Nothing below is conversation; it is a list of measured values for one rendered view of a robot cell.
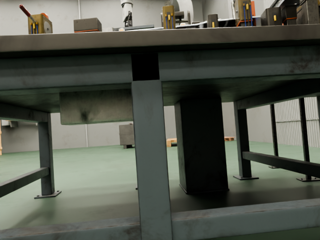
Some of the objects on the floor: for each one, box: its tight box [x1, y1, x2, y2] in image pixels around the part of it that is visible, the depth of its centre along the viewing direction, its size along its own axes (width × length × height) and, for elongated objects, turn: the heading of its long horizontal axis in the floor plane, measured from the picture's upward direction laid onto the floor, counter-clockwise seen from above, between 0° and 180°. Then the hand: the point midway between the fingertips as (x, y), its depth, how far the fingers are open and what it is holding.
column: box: [174, 97, 230, 194], centre depth 195 cm, size 31×31×66 cm
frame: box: [0, 45, 320, 240], centre depth 144 cm, size 256×161×66 cm
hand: (128, 27), depth 179 cm, fingers open, 8 cm apart
